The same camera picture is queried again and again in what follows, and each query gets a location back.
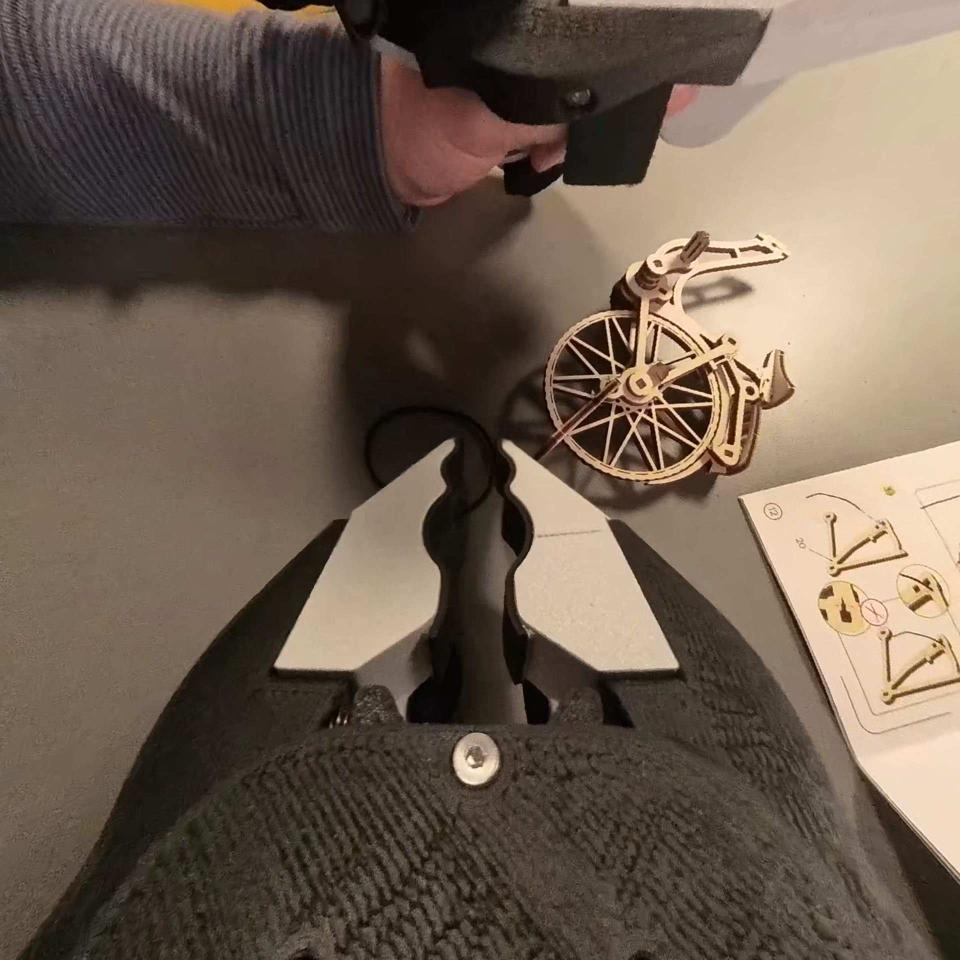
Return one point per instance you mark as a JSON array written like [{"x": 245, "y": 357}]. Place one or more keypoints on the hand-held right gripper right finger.
[{"x": 592, "y": 592}]

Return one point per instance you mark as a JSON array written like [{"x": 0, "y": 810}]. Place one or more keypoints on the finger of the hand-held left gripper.
[{"x": 825, "y": 45}]

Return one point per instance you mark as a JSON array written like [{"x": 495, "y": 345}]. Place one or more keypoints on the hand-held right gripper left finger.
[{"x": 352, "y": 585}]

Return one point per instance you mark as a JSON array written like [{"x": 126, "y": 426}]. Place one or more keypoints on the black rubber band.
[{"x": 409, "y": 410}]

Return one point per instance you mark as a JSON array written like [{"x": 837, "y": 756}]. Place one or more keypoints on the person's left forearm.
[{"x": 187, "y": 120}]

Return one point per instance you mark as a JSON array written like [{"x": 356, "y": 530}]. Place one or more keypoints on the wooden bicycle wheel model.
[{"x": 637, "y": 382}]

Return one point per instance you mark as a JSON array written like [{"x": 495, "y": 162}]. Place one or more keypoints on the person's left hand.
[{"x": 442, "y": 142}]

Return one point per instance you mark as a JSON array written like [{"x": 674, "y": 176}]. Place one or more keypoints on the assembly instruction booklet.
[{"x": 847, "y": 675}]

